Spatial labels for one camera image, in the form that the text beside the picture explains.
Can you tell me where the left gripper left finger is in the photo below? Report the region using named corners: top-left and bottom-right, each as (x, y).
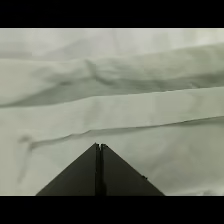
top-left (35, 142), bottom-right (101, 197)

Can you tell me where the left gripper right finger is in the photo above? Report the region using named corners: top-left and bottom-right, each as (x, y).
top-left (100, 143), bottom-right (165, 197)

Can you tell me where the pale green shirt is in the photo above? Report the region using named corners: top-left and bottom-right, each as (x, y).
top-left (0, 28), bottom-right (224, 197)

